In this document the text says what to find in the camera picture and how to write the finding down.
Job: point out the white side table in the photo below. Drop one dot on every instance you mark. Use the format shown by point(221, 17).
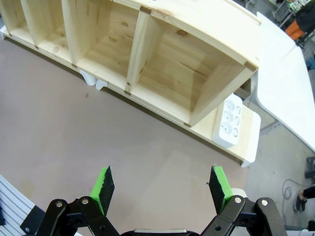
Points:
point(283, 73)

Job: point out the person's dark shoe and leg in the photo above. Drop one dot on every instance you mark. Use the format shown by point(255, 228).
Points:
point(301, 199)

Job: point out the person in black jacket, orange trousers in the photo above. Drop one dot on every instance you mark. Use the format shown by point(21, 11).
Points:
point(304, 17)

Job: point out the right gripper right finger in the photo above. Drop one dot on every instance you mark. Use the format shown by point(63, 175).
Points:
point(219, 191)

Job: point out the aluminium frame profile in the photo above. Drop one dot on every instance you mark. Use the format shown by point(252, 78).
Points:
point(14, 201)

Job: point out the pine wood compartment shelf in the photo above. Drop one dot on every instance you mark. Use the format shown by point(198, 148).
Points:
point(172, 49)

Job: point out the white power strip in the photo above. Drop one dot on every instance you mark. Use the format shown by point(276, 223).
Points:
point(227, 123)

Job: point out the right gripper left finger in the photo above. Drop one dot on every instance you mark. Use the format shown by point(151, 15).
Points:
point(104, 194)

